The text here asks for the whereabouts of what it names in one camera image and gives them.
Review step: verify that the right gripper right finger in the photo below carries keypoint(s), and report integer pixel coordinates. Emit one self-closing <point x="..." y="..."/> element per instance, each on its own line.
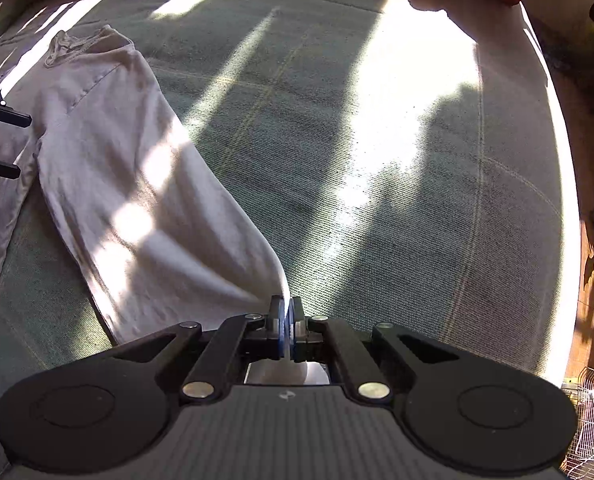
<point x="333" y="343"/>

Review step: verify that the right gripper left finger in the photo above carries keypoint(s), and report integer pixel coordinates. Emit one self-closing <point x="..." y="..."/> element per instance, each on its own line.
<point x="238" y="342"/>

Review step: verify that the white printed t-shirt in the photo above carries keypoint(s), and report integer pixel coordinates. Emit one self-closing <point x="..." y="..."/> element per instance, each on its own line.
<point x="156" y="236"/>

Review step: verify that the green plaid bed blanket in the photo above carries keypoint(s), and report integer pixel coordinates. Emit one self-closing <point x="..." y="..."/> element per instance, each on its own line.
<point x="408" y="162"/>

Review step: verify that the wire basket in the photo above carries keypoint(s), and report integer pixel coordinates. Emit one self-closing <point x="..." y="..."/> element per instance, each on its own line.
<point x="579" y="459"/>

